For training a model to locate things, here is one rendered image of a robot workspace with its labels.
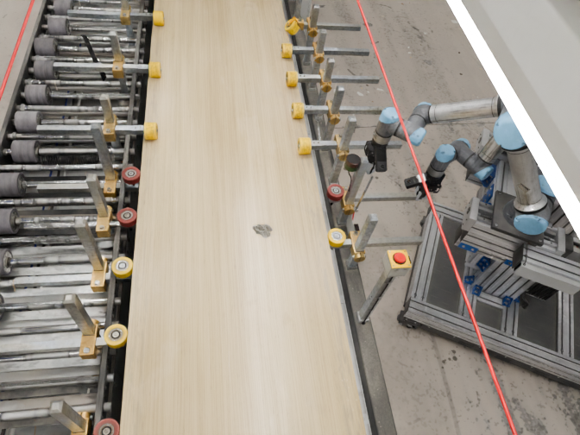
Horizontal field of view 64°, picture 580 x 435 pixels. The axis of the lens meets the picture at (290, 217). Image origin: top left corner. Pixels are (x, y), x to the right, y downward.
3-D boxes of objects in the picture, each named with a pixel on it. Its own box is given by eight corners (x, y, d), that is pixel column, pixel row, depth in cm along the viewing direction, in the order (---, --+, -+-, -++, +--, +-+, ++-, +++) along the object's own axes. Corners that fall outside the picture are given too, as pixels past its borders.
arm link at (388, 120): (398, 122, 180) (379, 112, 181) (390, 141, 188) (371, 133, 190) (406, 110, 184) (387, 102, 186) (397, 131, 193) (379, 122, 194)
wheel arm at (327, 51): (367, 53, 276) (368, 47, 274) (368, 56, 274) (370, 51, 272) (285, 50, 268) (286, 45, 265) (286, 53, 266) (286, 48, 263)
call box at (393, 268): (399, 260, 169) (406, 249, 162) (404, 277, 165) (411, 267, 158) (381, 261, 168) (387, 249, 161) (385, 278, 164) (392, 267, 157)
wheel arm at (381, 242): (418, 240, 216) (421, 235, 212) (419, 246, 214) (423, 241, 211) (327, 243, 209) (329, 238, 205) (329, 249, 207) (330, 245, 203)
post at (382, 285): (366, 312, 204) (397, 262, 167) (368, 323, 201) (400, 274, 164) (356, 313, 203) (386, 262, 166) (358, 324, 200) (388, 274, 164)
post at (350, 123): (334, 181, 247) (356, 114, 208) (335, 186, 245) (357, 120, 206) (328, 182, 247) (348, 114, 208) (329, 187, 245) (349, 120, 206)
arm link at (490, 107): (542, 78, 163) (412, 97, 195) (535, 95, 157) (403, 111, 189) (546, 107, 169) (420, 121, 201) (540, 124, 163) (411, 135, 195)
